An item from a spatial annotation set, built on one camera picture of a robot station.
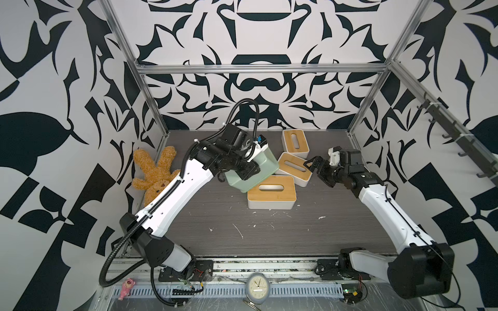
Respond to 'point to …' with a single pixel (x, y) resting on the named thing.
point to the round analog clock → (257, 287)
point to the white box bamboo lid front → (276, 192)
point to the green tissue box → (266, 163)
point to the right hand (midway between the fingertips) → (310, 165)
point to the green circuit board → (352, 293)
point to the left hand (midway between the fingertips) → (251, 161)
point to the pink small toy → (126, 288)
